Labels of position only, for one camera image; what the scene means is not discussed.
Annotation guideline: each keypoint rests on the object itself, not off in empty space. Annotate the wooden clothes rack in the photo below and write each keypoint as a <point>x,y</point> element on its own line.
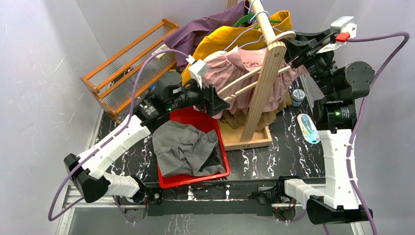
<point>246,136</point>

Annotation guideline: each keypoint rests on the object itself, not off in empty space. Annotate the khaki tan garment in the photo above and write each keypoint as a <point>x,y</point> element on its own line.
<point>238,119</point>

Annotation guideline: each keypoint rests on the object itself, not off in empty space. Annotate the grey pleated skirt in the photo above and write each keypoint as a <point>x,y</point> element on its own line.
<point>182,149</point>

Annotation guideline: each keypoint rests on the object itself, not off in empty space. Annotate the pink ruffled garment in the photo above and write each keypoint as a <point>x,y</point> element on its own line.
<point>226,67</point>

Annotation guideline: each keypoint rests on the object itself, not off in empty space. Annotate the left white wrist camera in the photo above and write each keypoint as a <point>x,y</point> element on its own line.
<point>197,69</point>

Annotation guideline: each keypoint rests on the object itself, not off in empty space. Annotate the orange wooden shoe rack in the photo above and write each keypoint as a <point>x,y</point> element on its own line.
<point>112,82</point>

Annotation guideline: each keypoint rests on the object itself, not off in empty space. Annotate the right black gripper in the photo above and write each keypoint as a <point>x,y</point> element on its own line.
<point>304,45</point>

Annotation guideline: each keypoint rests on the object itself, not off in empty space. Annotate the round blue white tin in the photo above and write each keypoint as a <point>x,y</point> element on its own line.
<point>297,97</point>

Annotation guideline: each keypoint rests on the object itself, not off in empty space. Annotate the small white box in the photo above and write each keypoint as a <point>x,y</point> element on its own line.
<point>161,53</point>

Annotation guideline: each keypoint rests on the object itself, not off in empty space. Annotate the mustard yellow garment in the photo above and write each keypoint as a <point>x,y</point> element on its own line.
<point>214,42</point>

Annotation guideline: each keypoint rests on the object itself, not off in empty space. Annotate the black metal base frame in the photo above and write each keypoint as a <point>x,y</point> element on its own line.
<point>257,197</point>

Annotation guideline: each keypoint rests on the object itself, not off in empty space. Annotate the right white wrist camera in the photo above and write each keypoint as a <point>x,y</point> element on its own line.
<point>341,29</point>

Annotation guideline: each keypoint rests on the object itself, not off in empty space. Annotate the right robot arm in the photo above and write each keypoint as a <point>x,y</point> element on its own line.
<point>335,118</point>

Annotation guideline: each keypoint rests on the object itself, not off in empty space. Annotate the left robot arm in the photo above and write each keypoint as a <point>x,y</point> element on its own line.
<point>87,170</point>

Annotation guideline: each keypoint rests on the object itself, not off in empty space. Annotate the green hanger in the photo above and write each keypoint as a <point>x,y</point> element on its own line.
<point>248,20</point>

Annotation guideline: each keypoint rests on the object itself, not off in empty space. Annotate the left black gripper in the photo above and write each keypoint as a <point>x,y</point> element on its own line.
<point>211,100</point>

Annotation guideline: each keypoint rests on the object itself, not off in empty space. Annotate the purple garment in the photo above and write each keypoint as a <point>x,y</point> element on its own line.
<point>187,38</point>

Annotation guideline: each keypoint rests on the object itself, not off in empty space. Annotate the red plastic tray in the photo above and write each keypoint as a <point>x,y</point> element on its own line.
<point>204,123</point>

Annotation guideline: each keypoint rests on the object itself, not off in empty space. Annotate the small blue object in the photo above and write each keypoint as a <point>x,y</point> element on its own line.
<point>151,88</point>

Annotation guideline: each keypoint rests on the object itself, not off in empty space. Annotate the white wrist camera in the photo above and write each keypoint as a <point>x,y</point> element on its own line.
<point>341,29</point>
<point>197,69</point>

